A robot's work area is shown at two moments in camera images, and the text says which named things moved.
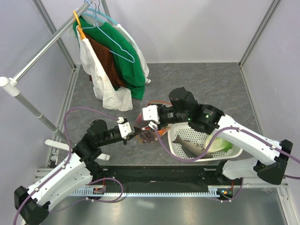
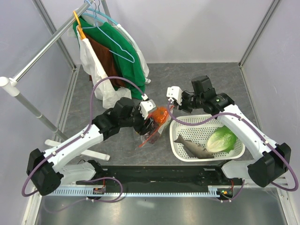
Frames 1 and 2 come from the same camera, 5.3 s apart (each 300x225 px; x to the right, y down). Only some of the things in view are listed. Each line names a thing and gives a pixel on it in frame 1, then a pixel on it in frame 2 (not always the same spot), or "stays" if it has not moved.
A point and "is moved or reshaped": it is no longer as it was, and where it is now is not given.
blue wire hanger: [96, 26] stays
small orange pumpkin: [161, 131] is moved or reshaped
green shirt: [129, 66] stays
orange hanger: [79, 28] stays
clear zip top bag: [145, 133] is moved or reshaped
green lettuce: [218, 145] stays
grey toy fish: [191, 148] stays
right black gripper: [161, 125] to [183, 107]
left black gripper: [135, 132] to [141, 129]
